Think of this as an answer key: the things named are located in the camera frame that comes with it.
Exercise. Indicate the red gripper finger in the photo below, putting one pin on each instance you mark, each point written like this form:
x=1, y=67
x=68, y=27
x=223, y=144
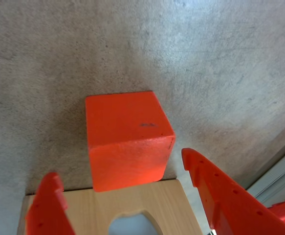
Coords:
x=235, y=210
x=47, y=213

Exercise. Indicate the red wooden cube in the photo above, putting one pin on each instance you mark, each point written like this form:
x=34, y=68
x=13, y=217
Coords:
x=125, y=137

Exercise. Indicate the wooden shape sorter box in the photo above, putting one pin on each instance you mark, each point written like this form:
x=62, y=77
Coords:
x=95, y=208

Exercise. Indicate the aluminium profile rail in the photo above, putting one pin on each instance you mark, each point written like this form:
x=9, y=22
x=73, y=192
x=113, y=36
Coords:
x=279, y=171

